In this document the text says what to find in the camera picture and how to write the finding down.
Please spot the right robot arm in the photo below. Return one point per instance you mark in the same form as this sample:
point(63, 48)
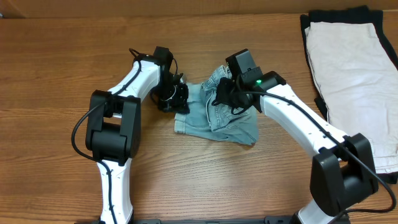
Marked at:
point(342, 165)

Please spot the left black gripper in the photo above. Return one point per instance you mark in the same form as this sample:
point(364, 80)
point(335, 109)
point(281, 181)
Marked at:
point(175, 98)

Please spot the light blue denim shorts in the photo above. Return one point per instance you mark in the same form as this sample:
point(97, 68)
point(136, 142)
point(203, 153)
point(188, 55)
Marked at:
point(215, 122)

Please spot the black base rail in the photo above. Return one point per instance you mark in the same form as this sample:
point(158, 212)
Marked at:
point(267, 220)

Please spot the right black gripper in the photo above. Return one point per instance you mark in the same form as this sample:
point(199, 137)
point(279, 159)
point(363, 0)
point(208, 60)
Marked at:
point(226, 94)

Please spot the black folded garment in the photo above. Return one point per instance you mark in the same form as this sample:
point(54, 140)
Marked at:
point(355, 15)

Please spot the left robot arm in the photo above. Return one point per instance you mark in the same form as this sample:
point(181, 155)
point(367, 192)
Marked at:
point(113, 131)

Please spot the pale pink folded shorts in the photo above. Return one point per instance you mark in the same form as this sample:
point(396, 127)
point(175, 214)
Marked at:
point(358, 83)

